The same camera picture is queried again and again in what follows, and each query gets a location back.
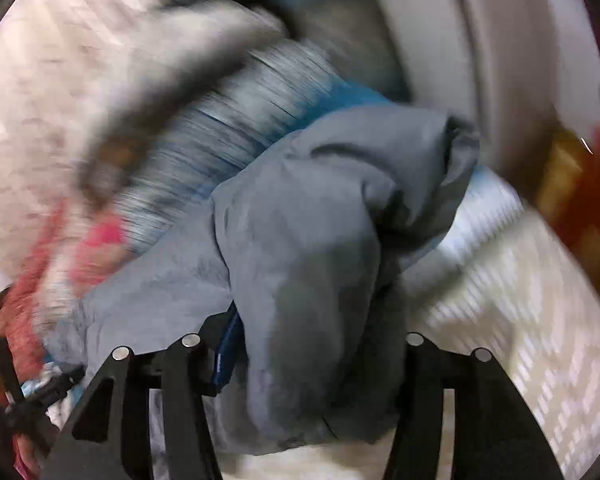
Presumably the grey puffer jacket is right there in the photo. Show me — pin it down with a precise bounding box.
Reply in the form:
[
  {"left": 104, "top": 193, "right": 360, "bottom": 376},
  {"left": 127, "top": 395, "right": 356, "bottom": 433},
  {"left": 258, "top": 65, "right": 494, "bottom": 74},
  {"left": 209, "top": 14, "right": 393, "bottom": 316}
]
[{"left": 44, "top": 104, "right": 479, "bottom": 455}]

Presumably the red floral patchwork quilt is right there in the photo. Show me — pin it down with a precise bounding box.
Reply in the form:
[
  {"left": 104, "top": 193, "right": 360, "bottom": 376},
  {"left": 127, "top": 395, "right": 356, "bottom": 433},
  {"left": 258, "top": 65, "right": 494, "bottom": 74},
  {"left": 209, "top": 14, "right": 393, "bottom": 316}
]
[{"left": 0, "top": 40, "right": 342, "bottom": 382}]

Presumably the cream patterned folded comforter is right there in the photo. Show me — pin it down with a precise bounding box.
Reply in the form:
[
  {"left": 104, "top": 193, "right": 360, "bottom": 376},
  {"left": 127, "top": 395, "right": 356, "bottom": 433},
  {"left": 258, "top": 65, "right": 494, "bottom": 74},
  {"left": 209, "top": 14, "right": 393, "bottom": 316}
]
[{"left": 76, "top": 0, "right": 289, "bottom": 212}]

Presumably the patterned bed sheet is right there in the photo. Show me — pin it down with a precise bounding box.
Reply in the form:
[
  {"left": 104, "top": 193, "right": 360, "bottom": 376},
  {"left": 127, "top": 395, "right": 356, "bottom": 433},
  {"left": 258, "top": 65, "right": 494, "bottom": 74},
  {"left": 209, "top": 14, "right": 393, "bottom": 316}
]
[{"left": 144, "top": 79, "right": 600, "bottom": 480}]

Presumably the cream floral curtain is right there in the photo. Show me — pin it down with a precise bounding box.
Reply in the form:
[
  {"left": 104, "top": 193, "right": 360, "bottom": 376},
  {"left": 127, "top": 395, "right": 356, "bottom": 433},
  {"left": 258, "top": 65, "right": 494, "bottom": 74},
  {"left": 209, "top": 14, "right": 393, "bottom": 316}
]
[{"left": 0, "top": 0, "right": 161, "bottom": 278}]

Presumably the white cabinet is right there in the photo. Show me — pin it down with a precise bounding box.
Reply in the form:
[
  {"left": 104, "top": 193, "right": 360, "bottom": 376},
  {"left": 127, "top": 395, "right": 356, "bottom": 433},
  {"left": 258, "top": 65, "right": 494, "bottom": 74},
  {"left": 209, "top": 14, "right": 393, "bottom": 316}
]
[{"left": 378, "top": 0, "right": 600, "bottom": 200}]

